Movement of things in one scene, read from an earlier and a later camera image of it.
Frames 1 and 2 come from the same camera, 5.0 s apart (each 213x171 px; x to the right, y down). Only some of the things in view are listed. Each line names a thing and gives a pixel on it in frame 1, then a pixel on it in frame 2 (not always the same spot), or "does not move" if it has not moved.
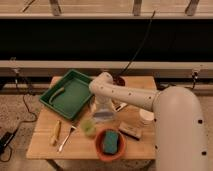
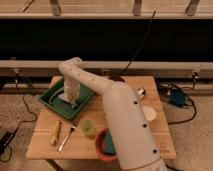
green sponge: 110,141 does not move
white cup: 146,117 does not move
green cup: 88,127 does not move
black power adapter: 5,139 does not move
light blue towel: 103,115 to 71,100
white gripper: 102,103 to 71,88
